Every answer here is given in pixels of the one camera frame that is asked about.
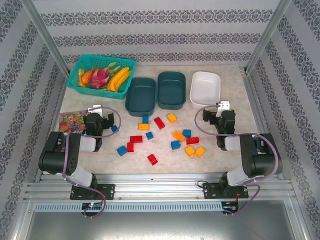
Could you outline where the colourful snack bag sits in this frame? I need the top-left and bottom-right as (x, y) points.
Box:
(57, 109), (91, 137)

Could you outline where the white plastic container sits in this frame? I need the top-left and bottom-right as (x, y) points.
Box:
(189, 71), (222, 109)

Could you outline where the teal plastic container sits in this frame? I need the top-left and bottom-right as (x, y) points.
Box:
(156, 71), (187, 110)
(124, 77), (157, 118)

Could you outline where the yellow toy banana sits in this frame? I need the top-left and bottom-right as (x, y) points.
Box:
(107, 66), (131, 91)
(113, 70), (133, 93)

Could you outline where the green plastic mesh basket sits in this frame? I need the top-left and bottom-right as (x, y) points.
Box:
(66, 54), (137, 100)

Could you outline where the pink toy dragon fruit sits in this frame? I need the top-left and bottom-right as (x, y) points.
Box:
(89, 62), (121, 89)

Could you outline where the orange toy fruit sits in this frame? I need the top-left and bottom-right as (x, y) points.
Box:
(81, 69), (94, 85)

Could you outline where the small circuit board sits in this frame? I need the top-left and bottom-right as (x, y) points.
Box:
(222, 203), (240, 212)
(81, 202), (103, 210)

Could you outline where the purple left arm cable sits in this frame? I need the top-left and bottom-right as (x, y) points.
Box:
(61, 106), (123, 220)

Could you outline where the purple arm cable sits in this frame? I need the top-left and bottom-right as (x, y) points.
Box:
(61, 106), (123, 220)
(194, 104), (280, 217)

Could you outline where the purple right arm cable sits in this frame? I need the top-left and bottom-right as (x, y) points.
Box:
(194, 104), (280, 217)

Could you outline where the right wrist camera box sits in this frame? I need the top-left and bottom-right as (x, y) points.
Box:
(216, 100), (231, 117)

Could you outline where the aluminium table side rail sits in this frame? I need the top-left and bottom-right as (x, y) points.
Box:
(239, 66), (285, 180)
(33, 71), (72, 182)

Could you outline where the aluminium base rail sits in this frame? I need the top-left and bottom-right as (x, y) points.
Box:
(23, 172), (295, 201)

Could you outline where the grey slotted cable duct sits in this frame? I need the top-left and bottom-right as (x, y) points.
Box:
(33, 201), (223, 213)

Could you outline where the aluminium frame post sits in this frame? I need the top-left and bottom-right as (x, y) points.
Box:
(243, 0), (293, 75)
(21, 0), (72, 75)

